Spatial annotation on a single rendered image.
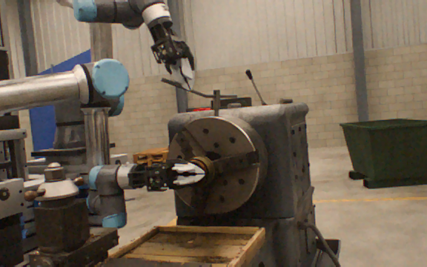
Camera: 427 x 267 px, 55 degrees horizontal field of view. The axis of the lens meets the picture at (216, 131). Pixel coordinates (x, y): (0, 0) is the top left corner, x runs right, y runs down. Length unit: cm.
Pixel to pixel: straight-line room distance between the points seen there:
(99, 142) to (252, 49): 1027
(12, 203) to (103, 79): 41
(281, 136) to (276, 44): 1004
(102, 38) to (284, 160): 83
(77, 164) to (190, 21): 1058
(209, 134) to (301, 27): 1021
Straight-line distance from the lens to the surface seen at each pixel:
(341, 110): 1122
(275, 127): 138
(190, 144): 125
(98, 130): 136
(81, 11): 126
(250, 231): 122
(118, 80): 122
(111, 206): 126
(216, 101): 131
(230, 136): 126
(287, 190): 141
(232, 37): 1163
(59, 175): 83
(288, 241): 145
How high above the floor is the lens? 126
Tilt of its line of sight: 3 degrees down
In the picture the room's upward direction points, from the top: 5 degrees counter-clockwise
